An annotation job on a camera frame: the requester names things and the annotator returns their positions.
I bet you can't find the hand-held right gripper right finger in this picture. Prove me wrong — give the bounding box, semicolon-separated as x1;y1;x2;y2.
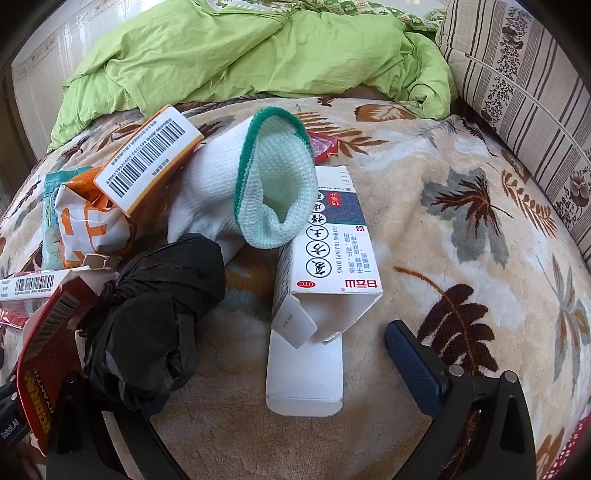
385;320;539;480

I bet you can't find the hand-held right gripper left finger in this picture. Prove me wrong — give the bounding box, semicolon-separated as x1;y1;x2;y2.
46;374;190;480

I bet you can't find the red cigarette pack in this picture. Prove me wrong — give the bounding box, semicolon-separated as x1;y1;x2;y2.
18;256;121;455

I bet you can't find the white medicine box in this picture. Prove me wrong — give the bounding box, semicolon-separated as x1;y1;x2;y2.
265;165;384;416

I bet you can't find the black plastic bag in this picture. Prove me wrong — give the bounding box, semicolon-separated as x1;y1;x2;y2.
83;233;227;411

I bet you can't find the red mesh basket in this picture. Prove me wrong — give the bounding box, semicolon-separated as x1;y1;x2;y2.
551;411;591;480

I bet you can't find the teal packet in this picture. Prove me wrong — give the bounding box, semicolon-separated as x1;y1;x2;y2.
42;168;88;271

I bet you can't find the orange barcode box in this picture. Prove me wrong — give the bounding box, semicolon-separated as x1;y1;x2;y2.
93;105;205;217

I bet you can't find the white barcode carton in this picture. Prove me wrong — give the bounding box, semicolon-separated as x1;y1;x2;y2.
0;270;70;315

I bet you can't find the leaf printed blanket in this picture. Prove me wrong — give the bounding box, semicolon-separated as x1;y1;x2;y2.
0;95;591;480

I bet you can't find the orange white crumpled wrapper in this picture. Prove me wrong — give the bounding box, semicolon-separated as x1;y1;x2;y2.
53;168;137;271

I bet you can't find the small red packet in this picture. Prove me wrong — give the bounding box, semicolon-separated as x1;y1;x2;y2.
306;131;340;163

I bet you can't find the striped floral pillow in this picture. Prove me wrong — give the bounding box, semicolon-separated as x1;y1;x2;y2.
434;0;591;241

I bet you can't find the green quilt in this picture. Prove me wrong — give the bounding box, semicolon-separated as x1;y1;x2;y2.
46;0;458;153

